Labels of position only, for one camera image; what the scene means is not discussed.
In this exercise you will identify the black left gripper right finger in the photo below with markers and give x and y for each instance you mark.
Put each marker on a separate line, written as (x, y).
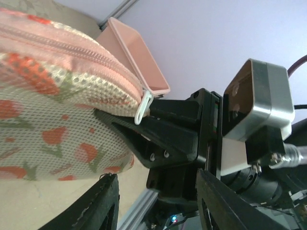
(244, 201)

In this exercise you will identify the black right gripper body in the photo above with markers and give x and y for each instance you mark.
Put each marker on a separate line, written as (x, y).
(176, 186)

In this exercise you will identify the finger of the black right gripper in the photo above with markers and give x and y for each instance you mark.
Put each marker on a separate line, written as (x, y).
(156, 143)
(176, 110)

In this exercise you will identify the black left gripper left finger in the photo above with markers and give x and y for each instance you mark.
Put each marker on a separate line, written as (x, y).
(96, 209)

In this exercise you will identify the pink plastic bin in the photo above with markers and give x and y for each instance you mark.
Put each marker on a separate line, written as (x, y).
(127, 45)

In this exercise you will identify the floral mesh laundry bag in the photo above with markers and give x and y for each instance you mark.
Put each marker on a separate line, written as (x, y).
(52, 78)

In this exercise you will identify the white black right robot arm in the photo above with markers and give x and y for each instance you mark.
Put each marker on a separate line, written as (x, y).
(262, 149)

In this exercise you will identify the aluminium front rail base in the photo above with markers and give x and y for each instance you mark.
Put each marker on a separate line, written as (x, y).
(134, 218)

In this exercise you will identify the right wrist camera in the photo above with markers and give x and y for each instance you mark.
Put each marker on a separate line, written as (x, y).
(259, 95)

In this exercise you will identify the right rear aluminium frame post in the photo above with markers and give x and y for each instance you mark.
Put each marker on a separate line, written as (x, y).
(118, 12)

